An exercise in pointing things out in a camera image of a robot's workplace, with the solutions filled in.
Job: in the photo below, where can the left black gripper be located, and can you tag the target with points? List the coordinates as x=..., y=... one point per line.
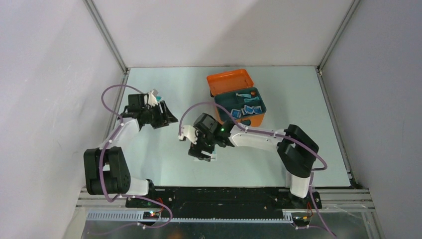
x=164, y=118

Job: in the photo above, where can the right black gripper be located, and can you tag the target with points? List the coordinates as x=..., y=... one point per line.
x=195, y=149

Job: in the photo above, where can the long white teal packet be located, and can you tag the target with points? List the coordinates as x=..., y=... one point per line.
x=213, y=155

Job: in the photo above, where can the blue white alcohol pad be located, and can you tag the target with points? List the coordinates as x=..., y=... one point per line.
x=235, y=113

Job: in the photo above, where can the teal divided tray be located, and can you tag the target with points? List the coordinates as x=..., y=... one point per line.
x=230, y=101

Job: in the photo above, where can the small blue white sachet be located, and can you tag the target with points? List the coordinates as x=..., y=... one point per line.
x=248, y=110

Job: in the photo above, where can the teal small packet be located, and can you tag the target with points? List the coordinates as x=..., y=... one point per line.
x=244, y=95

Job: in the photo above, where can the teal wrapper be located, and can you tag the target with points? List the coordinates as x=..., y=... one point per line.
x=251, y=99

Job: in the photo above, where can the orange medicine box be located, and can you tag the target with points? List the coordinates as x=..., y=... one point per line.
x=229, y=81

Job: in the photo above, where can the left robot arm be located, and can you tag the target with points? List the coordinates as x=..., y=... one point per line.
x=107, y=167

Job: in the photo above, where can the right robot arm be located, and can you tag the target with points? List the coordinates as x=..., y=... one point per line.
x=296, y=149

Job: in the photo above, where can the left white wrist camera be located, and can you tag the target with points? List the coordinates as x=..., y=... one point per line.
x=152, y=98

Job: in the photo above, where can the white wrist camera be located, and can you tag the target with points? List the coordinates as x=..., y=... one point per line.
x=190, y=133
x=152, y=98

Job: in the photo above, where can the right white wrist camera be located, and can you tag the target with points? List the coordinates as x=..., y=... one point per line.
x=190, y=133

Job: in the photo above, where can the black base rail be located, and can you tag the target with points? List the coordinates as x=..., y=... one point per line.
x=225, y=203

